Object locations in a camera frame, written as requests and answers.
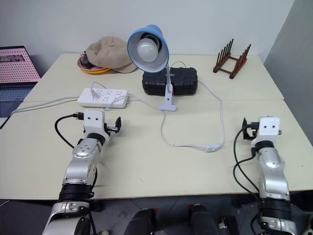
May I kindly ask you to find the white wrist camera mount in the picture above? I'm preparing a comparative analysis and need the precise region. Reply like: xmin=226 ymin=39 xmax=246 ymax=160
xmin=82 ymin=109 xmax=111 ymax=142
xmin=254 ymin=117 xmax=281 ymax=149

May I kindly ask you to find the dark shape with white part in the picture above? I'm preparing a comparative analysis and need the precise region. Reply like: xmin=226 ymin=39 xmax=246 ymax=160
xmin=218 ymin=214 xmax=240 ymax=235

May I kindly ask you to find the brown wooden dish rack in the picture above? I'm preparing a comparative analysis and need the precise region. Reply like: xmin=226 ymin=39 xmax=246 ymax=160
xmin=212 ymin=37 xmax=252 ymax=80

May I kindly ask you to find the white light bulb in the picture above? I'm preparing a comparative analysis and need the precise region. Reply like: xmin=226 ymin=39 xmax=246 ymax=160
xmin=136 ymin=37 xmax=159 ymax=62

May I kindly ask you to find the white power strip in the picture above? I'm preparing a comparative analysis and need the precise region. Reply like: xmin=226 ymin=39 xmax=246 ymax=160
xmin=77 ymin=88 xmax=131 ymax=109

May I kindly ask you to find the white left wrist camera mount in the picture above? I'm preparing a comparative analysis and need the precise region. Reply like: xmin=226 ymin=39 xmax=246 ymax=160
xmin=82 ymin=109 xmax=111 ymax=142

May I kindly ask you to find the yellow plate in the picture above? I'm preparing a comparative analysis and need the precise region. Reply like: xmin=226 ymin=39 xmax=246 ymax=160
xmin=80 ymin=67 xmax=113 ymax=75

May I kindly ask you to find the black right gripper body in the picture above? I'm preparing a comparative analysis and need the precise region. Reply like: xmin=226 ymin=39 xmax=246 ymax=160
xmin=245 ymin=121 xmax=260 ymax=141

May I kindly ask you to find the blue clip desk lamp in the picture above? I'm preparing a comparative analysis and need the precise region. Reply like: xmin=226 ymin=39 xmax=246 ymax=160
xmin=126 ymin=23 xmax=178 ymax=112

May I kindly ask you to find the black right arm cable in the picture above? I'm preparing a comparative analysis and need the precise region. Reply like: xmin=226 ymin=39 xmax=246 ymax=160
xmin=232 ymin=126 xmax=264 ymax=232

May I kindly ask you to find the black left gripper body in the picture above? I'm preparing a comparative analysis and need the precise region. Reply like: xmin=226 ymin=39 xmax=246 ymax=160
xmin=104 ymin=122 xmax=118 ymax=135

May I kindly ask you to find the beige fabric cap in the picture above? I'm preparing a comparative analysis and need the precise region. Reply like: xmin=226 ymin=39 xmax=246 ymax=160
xmin=84 ymin=36 xmax=139 ymax=74

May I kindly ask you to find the dark rounded shape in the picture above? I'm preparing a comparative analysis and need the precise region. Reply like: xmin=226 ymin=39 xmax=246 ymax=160
xmin=187 ymin=203 xmax=220 ymax=235
xmin=124 ymin=208 xmax=157 ymax=235

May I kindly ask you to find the white inline cord switch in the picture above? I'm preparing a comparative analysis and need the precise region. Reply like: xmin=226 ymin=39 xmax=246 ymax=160
xmin=203 ymin=143 xmax=221 ymax=154

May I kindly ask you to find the grey plug with cable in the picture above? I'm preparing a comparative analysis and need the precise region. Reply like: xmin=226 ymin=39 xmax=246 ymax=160
xmin=89 ymin=82 xmax=106 ymax=101

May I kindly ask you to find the black plastic tool case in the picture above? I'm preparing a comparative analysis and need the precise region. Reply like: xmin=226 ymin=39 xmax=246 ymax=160
xmin=142 ymin=66 xmax=200 ymax=97

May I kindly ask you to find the white lamp cord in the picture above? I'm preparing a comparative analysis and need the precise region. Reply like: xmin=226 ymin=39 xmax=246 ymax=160
xmin=106 ymin=60 xmax=226 ymax=150

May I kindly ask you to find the laptop with pink screen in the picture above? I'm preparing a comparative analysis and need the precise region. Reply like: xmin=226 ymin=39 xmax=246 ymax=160
xmin=0 ymin=45 xmax=42 ymax=130

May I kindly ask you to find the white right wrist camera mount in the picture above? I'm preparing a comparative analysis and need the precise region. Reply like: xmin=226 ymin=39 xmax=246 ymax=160
xmin=254 ymin=117 xmax=281 ymax=149

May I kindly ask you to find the white power strip cord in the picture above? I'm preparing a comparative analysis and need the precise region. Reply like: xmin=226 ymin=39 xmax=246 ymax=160
xmin=10 ymin=95 xmax=81 ymax=116

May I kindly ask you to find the small black object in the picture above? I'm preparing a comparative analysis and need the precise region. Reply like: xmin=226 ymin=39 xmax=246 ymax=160
xmin=81 ymin=54 xmax=93 ymax=70

